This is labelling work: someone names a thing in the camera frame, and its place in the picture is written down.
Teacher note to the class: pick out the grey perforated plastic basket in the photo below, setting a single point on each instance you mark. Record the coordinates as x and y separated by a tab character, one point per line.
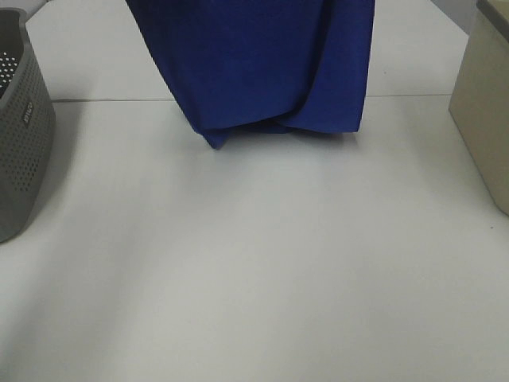
27	124

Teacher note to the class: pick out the blue microfibre towel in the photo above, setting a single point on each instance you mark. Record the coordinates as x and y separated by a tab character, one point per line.
265	66

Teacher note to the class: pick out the beige plastic basket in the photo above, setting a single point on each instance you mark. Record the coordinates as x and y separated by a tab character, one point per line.
479	103

